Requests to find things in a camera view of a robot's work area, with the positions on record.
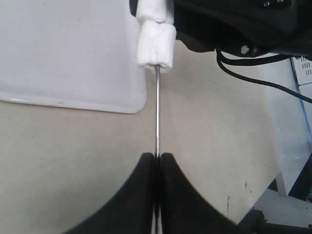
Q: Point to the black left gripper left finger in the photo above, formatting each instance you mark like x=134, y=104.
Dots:
x=130, y=210

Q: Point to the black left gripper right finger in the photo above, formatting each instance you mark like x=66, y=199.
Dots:
x=183, y=209

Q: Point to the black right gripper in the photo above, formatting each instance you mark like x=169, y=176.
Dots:
x=245, y=28

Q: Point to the white marshmallow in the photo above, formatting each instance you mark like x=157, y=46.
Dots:
x=160, y=11

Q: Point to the white marshmallow handle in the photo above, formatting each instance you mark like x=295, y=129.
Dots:
x=156, y=45

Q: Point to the thin metal skewer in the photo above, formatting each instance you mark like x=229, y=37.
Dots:
x=157, y=153

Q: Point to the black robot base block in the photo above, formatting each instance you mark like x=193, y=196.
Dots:
x=252, y=221

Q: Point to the grey metal equipment box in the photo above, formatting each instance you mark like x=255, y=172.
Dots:
x=303, y=70

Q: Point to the white rectangular plastic tray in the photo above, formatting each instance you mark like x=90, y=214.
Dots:
x=71, y=53

